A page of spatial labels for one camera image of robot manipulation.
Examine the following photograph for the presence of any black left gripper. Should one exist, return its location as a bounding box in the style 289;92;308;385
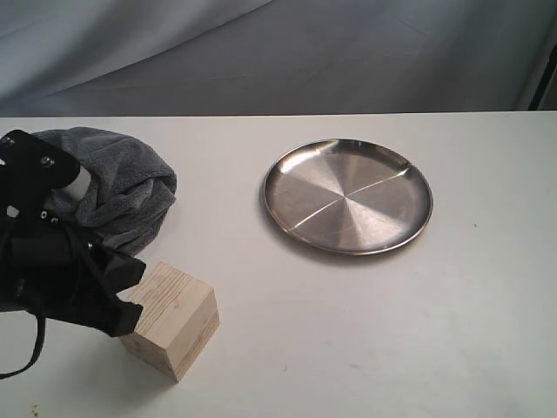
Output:
1;130;146;337

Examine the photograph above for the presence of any light wooden cube block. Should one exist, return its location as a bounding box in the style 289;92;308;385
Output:
120;262;219;382

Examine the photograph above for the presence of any grey fleece towel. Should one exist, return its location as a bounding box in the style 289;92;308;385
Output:
34;127;177;256

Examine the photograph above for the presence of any grey backdrop cloth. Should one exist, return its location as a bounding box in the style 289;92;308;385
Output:
1;1;556;117

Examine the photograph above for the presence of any round steel plate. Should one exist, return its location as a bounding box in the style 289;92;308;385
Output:
261;138;433;256

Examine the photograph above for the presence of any black backdrop stand pole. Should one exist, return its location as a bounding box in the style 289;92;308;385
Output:
527;24;556;111

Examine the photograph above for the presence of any black camera cable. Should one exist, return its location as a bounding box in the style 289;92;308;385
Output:
0;313;48;379

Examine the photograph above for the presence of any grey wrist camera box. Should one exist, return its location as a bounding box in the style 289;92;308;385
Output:
61;166;91;201

